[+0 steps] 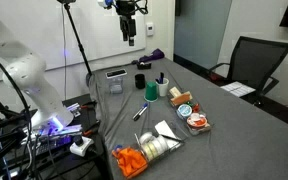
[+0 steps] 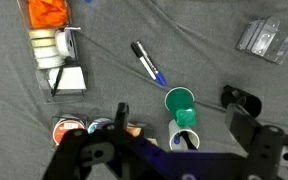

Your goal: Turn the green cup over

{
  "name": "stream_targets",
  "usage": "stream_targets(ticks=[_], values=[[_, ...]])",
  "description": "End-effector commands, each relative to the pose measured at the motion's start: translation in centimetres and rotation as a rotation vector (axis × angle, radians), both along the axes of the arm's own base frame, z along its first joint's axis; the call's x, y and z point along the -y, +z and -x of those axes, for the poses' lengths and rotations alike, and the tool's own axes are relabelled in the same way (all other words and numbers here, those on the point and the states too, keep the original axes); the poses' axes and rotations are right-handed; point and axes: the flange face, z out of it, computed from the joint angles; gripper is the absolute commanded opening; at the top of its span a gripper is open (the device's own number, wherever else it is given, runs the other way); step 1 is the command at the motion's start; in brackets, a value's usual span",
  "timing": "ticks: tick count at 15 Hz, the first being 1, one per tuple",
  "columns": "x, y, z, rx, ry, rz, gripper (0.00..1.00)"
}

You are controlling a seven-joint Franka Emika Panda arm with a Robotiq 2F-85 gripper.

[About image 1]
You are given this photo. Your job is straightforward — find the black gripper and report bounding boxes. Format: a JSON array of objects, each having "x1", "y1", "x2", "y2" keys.
[{"x1": 116, "y1": 0, "x2": 136, "y2": 46}]

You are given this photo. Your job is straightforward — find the green plastic cup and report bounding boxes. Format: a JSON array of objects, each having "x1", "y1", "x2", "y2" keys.
[{"x1": 144, "y1": 82, "x2": 158, "y2": 102}]

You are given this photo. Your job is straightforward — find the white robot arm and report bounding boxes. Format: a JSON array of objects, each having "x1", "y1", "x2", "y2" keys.
[{"x1": 0, "y1": 20, "x2": 73, "y2": 130}]

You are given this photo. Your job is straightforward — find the white paper cup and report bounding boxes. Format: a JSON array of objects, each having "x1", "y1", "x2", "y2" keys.
[{"x1": 157, "y1": 78, "x2": 169, "y2": 97}]

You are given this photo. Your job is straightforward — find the purple folded umbrella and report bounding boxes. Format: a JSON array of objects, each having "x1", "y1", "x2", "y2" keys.
[{"x1": 132, "y1": 49, "x2": 165, "y2": 64}]

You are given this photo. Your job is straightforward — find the black white tablet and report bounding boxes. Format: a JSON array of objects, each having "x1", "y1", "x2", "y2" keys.
[{"x1": 105, "y1": 69, "x2": 127, "y2": 79}]

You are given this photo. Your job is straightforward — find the black mug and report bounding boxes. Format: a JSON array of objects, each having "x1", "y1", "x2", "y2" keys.
[{"x1": 135, "y1": 74, "x2": 145, "y2": 89}]

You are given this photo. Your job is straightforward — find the clear plastic box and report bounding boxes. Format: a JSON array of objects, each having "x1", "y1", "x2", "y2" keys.
[{"x1": 109, "y1": 77, "x2": 123, "y2": 94}]

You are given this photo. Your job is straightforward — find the blue black marker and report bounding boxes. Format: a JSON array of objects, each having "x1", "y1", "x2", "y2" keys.
[{"x1": 133, "y1": 102, "x2": 148, "y2": 121}]

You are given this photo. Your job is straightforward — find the white paper sheet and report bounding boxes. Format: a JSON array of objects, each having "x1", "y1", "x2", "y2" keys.
[{"x1": 155, "y1": 120, "x2": 180, "y2": 149}]

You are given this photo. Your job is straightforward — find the clear tray with snacks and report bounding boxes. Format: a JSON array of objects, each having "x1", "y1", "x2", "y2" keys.
[{"x1": 167, "y1": 87, "x2": 212, "y2": 135}]

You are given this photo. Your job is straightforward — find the grey tablecloth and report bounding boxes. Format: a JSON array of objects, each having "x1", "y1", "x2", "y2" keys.
[{"x1": 90, "y1": 59, "x2": 288, "y2": 180}]

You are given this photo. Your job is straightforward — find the orange lidded round container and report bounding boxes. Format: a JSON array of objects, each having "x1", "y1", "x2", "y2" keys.
[{"x1": 186, "y1": 113, "x2": 207, "y2": 129}]

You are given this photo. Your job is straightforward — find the white emergency stop button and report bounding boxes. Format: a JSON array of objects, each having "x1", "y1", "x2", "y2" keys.
[{"x1": 70, "y1": 135, "x2": 94, "y2": 157}]

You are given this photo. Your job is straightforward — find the papers on chair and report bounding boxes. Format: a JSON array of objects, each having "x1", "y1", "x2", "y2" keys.
[{"x1": 222, "y1": 82, "x2": 255, "y2": 97}]

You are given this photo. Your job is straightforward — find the orange cloth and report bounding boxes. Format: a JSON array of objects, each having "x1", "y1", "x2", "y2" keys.
[{"x1": 112, "y1": 147, "x2": 148, "y2": 179}]

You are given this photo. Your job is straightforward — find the black office chair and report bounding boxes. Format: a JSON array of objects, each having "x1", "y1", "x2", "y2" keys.
[{"x1": 223, "y1": 36, "x2": 288, "y2": 99}]

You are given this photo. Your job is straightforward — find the white wall thermostat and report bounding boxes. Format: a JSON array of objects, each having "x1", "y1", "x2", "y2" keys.
[{"x1": 146, "y1": 22, "x2": 155, "y2": 36}]

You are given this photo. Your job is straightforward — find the black camera tripod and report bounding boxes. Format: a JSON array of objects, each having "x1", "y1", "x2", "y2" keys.
[{"x1": 57, "y1": 0, "x2": 93, "y2": 87}]

